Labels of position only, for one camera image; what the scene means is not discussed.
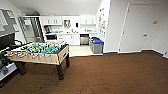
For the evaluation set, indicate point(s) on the stainless steel fridge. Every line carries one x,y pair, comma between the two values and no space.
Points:
31,29

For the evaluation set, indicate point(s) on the grey bin with blue lid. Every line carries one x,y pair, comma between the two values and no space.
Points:
97,47

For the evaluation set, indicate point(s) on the black built-in microwave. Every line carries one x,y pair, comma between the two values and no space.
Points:
51,36

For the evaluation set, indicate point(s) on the black monitor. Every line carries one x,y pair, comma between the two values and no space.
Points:
6,40

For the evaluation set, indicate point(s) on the foosball table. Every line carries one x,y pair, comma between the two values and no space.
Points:
40,53

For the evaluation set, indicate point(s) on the small grey door sign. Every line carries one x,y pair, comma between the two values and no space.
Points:
155,22

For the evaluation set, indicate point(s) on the large wall poster board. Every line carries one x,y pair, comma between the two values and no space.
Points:
102,22

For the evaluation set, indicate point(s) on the white sink base cabinet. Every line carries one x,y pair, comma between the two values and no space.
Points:
71,39

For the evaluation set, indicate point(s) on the stainless steel dishwasher door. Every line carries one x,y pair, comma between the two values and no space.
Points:
84,42

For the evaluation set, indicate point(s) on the white door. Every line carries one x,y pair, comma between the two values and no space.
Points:
136,30

